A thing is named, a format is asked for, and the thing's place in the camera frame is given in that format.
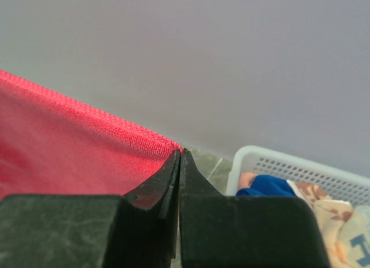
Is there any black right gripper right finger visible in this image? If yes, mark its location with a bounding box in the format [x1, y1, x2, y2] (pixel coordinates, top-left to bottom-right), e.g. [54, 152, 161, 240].
[179, 150, 330, 267]

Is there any beige patterned towel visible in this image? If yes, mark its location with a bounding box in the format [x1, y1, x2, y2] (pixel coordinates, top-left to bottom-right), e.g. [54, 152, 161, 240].
[287, 181, 369, 267]

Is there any pink red towel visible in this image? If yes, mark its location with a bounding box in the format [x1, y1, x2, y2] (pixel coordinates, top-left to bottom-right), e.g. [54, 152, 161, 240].
[1, 71, 180, 197]

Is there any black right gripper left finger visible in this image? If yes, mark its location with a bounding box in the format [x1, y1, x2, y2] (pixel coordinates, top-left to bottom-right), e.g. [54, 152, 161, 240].
[1, 150, 180, 267]

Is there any white basket with towels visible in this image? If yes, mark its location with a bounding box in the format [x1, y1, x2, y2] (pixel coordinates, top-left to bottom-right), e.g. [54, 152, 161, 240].
[225, 145, 369, 206]

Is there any peach orange towel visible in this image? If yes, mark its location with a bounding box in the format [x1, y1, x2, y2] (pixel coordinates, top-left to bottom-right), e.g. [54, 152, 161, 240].
[238, 172, 258, 191]

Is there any blue towel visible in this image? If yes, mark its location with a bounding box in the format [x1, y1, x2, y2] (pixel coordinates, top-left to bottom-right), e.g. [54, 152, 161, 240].
[236, 175, 296, 197]

